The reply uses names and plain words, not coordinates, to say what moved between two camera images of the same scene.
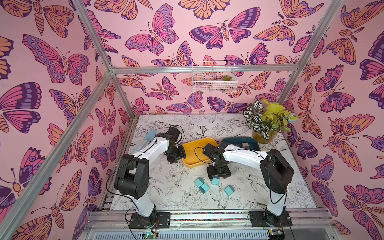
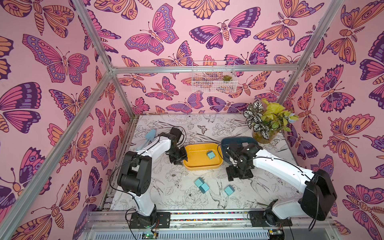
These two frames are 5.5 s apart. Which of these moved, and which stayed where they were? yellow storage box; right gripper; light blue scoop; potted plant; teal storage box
Moved: right gripper; yellow storage box
Stayed: light blue scoop; potted plant; teal storage box
